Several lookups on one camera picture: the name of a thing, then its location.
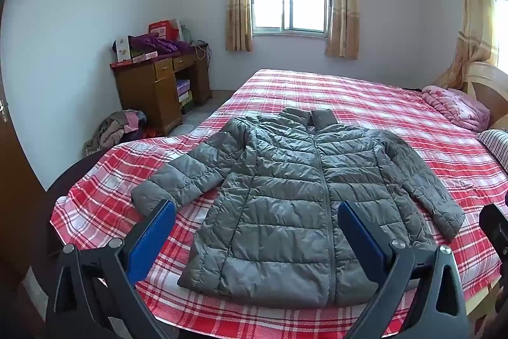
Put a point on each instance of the pale plastic bag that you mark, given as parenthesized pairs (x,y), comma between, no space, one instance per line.
(185,32)

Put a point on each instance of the grey puffer jacket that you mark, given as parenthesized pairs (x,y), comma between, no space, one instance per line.
(278,204)

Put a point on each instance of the pink quilt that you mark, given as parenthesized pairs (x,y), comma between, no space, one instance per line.
(456,104)

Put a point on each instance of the wooden desk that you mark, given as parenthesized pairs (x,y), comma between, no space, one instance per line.
(143,92)

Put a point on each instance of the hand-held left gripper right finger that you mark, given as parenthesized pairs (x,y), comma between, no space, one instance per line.
(359,235)

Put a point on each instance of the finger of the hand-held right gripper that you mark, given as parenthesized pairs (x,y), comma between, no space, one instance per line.
(494,222)

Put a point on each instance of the red cardboard box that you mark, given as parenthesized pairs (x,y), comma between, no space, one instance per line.
(162,30)

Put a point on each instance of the red plaid bed sheet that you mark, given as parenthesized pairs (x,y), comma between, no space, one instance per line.
(357,104)

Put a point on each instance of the pink flat box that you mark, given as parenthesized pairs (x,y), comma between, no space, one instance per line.
(145,56)

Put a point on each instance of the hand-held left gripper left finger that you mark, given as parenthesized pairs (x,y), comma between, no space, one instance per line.
(156,239)

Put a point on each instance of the red bag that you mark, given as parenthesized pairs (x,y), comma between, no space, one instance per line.
(151,132)

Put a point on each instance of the wooden bed headboard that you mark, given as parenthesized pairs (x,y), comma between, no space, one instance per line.
(482,79)

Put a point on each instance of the pile of clothes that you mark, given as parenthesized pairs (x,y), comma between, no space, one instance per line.
(111,132)

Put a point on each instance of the white printed box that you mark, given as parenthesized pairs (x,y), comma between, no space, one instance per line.
(123,49)

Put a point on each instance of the striped pillow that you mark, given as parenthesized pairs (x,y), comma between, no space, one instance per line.
(496,144)

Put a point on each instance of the purple cloth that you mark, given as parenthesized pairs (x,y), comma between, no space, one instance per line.
(154,44)

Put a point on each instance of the purple box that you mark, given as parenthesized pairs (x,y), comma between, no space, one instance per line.
(182,87)

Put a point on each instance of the yellow green box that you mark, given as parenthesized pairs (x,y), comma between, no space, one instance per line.
(185,97)

